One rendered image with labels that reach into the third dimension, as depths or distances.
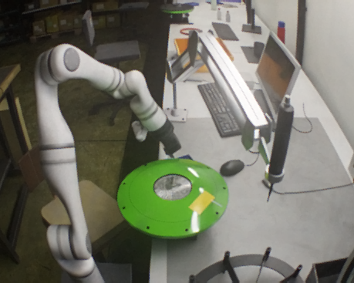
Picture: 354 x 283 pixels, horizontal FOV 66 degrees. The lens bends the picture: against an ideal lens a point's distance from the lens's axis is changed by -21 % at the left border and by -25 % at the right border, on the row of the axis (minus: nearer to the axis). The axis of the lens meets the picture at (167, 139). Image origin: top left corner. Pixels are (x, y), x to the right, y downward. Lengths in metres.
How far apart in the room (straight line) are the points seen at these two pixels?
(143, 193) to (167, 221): 0.12
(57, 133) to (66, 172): 0.08
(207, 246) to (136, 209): 0.25
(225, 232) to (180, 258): 0.17
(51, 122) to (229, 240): 0.63
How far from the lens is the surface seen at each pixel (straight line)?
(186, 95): 1.70
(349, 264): 0.55
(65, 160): 0.72
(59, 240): 0.75
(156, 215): 0.88
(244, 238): 1.04
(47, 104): 0.76
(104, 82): 0.87
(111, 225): 1.48
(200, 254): 1.00
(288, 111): 0.65
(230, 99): 0.89
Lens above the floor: 1.75
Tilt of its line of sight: 37 degrees down
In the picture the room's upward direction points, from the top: 3 degrees counter-clockwise
